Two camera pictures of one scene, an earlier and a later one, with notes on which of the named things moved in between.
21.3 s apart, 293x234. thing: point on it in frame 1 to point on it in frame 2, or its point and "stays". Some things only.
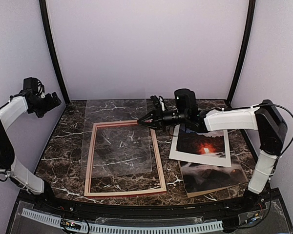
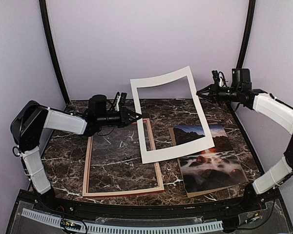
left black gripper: (51, 104) to (125, 120)
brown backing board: (197, 193) to (172, 134)
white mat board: (198, 158) to (181, 151)
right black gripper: (157, 120) to (214, 93)
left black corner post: (43, 10) stays
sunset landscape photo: (198, 176) stays
